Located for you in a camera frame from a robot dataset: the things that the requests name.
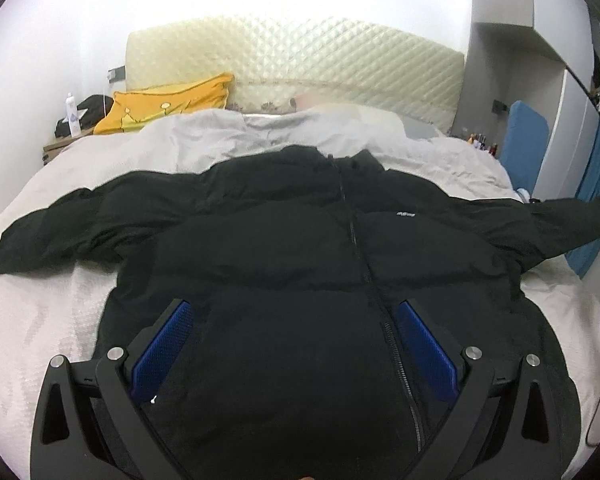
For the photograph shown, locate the black puffer jacket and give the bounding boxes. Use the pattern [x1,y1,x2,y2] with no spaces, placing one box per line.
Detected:
[0,146,600,479]

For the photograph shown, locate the wooden nightstand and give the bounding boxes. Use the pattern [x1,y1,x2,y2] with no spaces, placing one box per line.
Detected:
[42,128,94,166]

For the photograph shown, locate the pale patterned pillow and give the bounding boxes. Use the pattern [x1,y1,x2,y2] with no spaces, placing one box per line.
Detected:
[289,91,404,132]

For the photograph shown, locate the wall socket right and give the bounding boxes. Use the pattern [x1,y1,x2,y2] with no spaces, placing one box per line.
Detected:
[492,100,508,115]

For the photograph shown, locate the grey white wardrobe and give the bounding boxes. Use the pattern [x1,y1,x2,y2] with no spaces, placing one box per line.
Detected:
[451,0,600,200]

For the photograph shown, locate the wall socket left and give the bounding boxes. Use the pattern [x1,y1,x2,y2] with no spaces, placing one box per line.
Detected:
[107,65,125,84]

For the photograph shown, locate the cream quilted headboard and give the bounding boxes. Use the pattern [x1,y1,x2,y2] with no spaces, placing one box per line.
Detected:
[125,18,465,131]

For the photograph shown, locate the small bottles on shelf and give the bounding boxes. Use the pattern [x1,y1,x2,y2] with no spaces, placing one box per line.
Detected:
[460,128,498,157]

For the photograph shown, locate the blue curtain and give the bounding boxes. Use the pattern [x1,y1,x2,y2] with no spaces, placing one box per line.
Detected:
[566,121,600,278]

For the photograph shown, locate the white plastic bottle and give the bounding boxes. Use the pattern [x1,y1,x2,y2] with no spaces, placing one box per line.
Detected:
[65,93,82,138]

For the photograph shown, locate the black bag on nightstand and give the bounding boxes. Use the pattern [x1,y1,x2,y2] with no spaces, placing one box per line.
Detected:
[54,94,114,139]

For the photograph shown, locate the grey white duvet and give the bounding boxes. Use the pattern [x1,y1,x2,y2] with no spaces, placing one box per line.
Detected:
[0,110,600,479]

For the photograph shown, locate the yellow pillow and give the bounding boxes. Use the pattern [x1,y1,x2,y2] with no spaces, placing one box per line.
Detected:
[93,73,234,136]

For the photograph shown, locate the wall socket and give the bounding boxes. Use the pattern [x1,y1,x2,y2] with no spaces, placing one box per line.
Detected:
[107,65,125,84]
[492,100,508,115]

